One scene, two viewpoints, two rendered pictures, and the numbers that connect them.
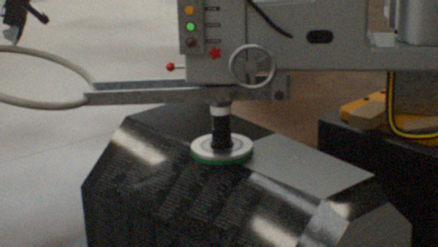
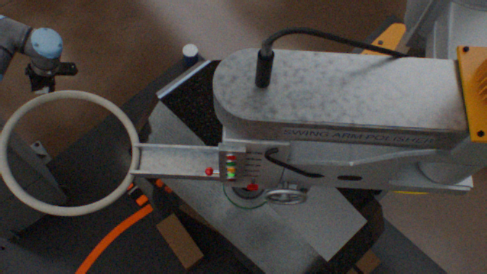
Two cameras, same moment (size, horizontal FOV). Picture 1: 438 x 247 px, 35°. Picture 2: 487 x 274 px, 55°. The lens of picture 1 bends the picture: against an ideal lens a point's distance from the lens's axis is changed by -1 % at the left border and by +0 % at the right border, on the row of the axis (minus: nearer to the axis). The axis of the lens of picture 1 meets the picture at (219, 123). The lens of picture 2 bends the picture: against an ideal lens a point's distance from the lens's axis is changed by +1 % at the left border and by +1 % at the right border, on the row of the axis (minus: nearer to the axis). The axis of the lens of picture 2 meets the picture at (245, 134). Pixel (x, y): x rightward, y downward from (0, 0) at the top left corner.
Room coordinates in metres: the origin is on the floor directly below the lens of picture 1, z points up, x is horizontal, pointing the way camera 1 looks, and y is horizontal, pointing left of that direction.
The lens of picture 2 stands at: (1.62, 0.12, 2.74)
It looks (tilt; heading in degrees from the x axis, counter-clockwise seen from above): 65 degrees down; 352
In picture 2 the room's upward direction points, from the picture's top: 5 degrees clockwise
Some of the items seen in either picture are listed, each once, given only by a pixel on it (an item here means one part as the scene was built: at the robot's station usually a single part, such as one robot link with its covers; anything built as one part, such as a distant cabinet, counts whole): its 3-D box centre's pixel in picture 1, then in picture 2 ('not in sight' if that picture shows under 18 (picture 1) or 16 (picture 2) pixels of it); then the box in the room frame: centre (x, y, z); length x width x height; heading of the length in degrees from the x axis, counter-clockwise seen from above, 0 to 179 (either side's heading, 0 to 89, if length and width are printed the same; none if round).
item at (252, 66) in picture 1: (253, 63); (285, 187); (2.11, -0.11, 1.20); 0.15 x 0.10 x 0.15; 83
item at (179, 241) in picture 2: not in sight; (180, 242); (2.17, 0.35, 0.07); 0.30 x 0.12 x 0.12; 34
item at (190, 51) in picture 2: not in sight; (190, 55); (3.43, 0.27, 0.08); 0.10 x 0.10 x 0.13
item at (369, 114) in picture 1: (371, 114); not in sight; (2.66, -0.62, 0.81); 0.20 x 0.10 x 0.05; 140
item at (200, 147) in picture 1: (221, 146); (248, 183); (2.24, -0.01, 0.87); 0.21 x 0.21 x 0.01
